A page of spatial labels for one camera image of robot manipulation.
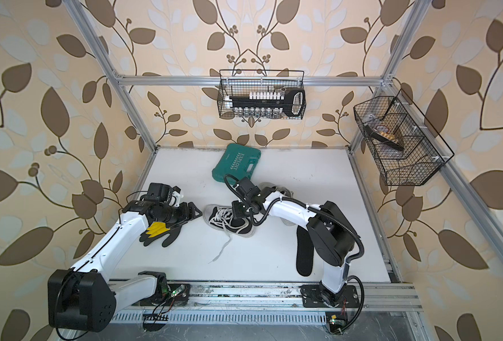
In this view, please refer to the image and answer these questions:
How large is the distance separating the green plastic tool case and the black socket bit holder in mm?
288

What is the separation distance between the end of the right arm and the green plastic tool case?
299 millimetres

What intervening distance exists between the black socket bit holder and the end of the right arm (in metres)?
0.33

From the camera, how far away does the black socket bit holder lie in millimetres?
828

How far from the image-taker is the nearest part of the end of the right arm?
648 millimetres

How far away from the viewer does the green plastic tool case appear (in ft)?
3.51
